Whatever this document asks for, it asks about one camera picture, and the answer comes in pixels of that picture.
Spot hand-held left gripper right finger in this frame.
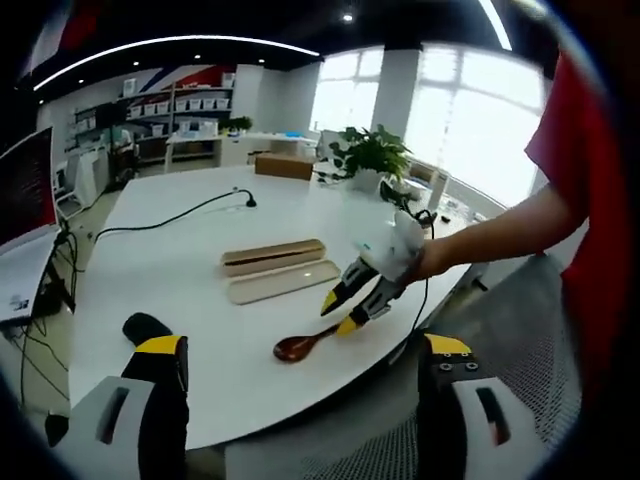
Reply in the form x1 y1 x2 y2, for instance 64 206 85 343
417 333 544 480

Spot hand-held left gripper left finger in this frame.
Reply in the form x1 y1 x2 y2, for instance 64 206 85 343
69 335 190 480

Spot beige cutlery case lid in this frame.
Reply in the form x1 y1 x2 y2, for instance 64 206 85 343
228 258 343 307

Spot beige cutlery case base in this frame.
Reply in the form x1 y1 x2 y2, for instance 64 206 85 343
221 238 327 279

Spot brown wooden spoon utensil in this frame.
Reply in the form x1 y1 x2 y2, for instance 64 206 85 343
272 322 342 366

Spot black headset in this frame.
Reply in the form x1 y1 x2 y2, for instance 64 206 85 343
378 180 437 222

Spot white tall carton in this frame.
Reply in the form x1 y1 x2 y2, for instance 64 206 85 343
427 168 452 212

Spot grey mesh chair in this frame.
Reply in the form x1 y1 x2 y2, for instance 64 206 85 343
299 252 585 480

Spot large potted green plant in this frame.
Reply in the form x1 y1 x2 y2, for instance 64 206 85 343
323 124 415 194

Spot brown cardboard box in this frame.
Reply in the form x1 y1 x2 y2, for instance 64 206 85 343
254 151 316 182

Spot white counter desk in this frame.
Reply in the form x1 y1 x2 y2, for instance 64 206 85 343
164 131 321 175

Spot person's red shirt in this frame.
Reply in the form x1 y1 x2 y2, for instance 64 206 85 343
523 49 632 419

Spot small potted plant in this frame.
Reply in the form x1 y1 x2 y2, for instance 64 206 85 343
218 115 254 137

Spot white laptop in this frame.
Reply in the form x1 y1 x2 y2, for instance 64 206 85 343
0 126 65 327

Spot storage shelving unit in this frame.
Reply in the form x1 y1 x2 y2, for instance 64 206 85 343
64 82 237 167

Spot curved ceiling light strip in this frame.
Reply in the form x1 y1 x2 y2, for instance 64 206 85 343
32 35 322 92

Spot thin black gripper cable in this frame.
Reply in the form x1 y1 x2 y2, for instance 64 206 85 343
394 209 439 362

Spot bundle of black cables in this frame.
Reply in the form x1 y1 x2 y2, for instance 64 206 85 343
17 232 79 404

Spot black power cable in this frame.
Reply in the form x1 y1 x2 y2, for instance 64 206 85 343
93 187 259 242

